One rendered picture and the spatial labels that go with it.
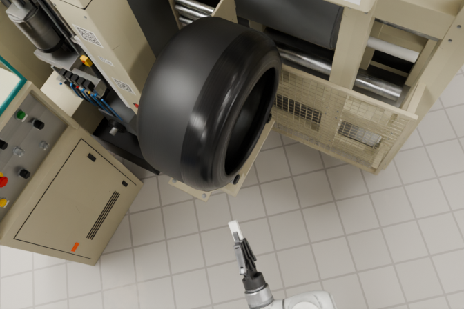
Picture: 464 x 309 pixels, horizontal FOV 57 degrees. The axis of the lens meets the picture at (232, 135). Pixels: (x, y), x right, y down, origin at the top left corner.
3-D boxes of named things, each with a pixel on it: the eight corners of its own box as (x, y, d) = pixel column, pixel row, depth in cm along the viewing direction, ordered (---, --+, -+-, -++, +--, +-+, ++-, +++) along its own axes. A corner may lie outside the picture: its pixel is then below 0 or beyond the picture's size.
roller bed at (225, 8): (184, 44, 187) (168, -2, 160) (200, 18, 192) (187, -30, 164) (223, 60, 182) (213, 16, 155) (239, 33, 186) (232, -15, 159)
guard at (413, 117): (223, 109, 240) (201, 36, 176) (224, 106, 241) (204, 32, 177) (376, 175, 217) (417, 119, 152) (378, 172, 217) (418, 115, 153)
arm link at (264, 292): (253, 298, 151) (247, 283, 151) (276, 294, 148) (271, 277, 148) (245, 311, 143) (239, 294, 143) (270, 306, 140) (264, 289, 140)
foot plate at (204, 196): (168, 183, 259) (167, 182, 257) (190, 146, 266) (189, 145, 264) (206, 203, 252) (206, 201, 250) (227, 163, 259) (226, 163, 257)
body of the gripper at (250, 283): (242, 294, 143) (233, 267, 143) (249, 283, 151) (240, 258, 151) (262, 290, 140) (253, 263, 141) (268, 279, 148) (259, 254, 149)
